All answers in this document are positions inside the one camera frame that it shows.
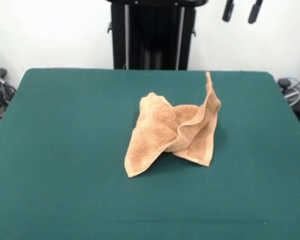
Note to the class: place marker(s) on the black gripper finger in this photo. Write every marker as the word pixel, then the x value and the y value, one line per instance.
pixel 255 12
pixel 228 11

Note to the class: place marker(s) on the tan terry towel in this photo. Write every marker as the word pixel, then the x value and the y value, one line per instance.
pixel 152 135

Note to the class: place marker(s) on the dark green table cloth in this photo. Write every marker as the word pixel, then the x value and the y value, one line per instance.
pixel 65 175

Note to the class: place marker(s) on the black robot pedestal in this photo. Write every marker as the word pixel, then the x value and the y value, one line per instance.
pixel 152 35

